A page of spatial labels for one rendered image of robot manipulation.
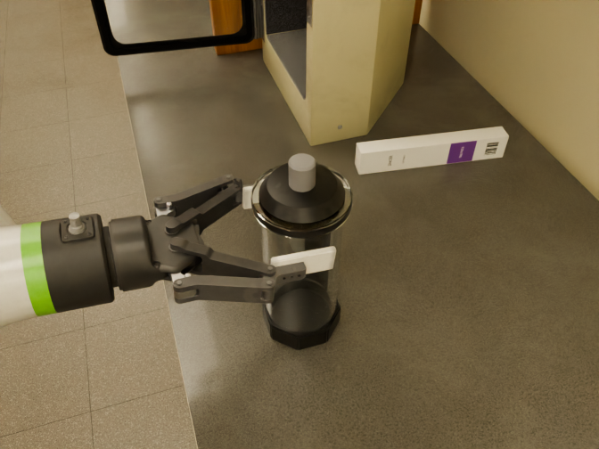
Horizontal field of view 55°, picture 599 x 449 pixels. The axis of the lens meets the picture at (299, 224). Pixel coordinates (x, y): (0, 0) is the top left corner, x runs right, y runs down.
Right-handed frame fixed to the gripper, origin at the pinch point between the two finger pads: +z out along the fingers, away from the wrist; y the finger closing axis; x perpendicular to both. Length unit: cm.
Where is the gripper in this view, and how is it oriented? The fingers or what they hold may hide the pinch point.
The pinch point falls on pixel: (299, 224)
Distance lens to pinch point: 64.4
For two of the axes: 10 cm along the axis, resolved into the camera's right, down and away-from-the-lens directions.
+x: -0.9, 7.2, 6.9
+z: 9.4, -1.6, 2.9
